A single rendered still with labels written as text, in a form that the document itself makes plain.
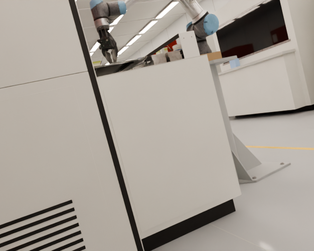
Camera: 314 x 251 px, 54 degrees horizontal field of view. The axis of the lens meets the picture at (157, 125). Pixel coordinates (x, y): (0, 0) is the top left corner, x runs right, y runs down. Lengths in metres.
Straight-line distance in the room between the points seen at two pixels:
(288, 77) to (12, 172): 4.08
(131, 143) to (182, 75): 0.41
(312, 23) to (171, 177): 4.01
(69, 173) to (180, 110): 0.62
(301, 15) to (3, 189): 4.51
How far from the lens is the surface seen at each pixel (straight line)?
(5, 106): 1.11
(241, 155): 2.29
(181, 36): 1.62
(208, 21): 2.00
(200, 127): 1.52
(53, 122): 1.10
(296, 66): 4.83
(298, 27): 4.89
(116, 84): 1.37
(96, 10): 1.78
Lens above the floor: 0.64
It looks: 4 degrees down
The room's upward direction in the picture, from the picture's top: 15 degrees counter-clockwise
